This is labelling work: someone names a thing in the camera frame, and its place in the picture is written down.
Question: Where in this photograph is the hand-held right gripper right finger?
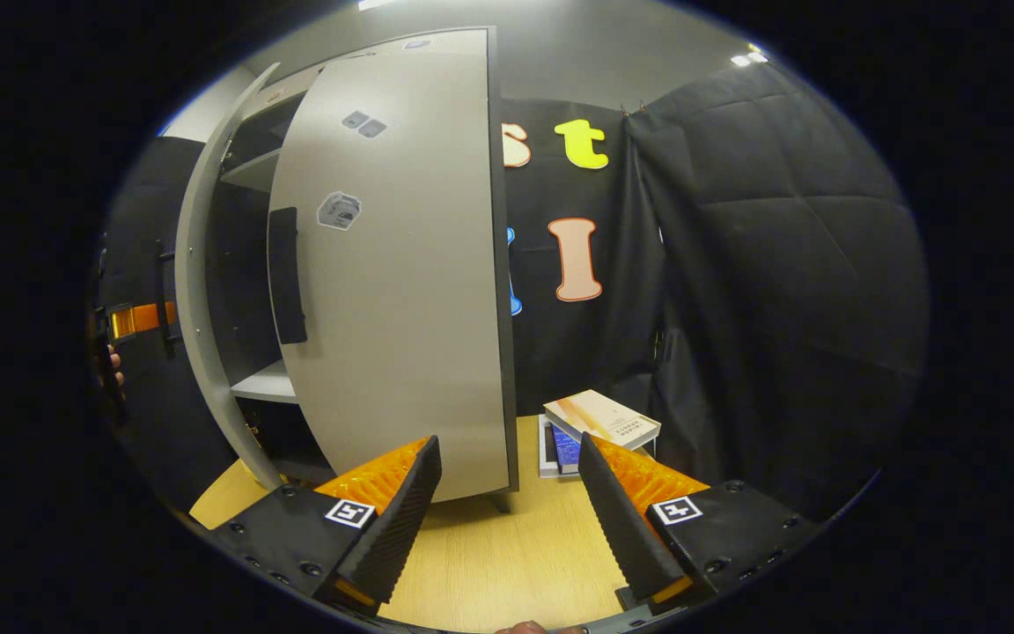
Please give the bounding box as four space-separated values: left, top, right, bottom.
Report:
577 431 825 616

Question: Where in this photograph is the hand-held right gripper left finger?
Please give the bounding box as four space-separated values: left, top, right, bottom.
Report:
208 434 443 612

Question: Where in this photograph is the grey shoe cabinet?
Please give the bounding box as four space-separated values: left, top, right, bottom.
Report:
208 25 523 516

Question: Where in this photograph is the blue cover book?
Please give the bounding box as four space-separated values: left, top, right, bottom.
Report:
549 423 583 475

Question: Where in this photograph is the white book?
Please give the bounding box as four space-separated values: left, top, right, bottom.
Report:
538 414 561 479

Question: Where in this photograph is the cream book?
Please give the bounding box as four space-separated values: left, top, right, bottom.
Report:
543 389 662 452

